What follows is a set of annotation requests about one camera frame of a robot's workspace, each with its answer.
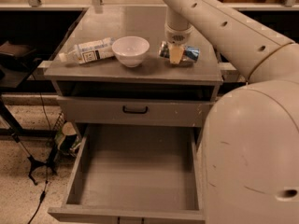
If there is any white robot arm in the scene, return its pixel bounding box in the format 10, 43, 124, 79
163, 0, 299, 224

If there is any black tripod stand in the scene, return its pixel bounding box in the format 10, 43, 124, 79
0, 96, 59, 186

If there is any white labelled plastic bottle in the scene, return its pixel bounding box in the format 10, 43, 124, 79
58, 37, 115, 64

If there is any open grey middle drawer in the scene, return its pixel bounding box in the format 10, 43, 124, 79
48, 124, 205, 224

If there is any white ceramic bowl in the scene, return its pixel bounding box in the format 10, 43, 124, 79
112, 36, 150, 67

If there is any black floor cable left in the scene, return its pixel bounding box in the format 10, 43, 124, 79
27, 75, 52, 224

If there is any grey drawer cabinet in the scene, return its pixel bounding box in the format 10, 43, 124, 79
44, 5, 224, 224

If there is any black drawer handle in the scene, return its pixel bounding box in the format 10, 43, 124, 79
122, 105, 149, 115

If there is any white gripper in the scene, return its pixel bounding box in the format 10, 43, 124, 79
164, 24, 193, 64

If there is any black device on left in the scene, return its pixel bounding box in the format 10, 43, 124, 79
0, 41, 42, 90

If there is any blue silver redbull can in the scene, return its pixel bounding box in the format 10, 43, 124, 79
158, 41, 200, 63

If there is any closed grey top drawer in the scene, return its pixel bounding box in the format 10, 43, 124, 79
58, 96, 212, 127

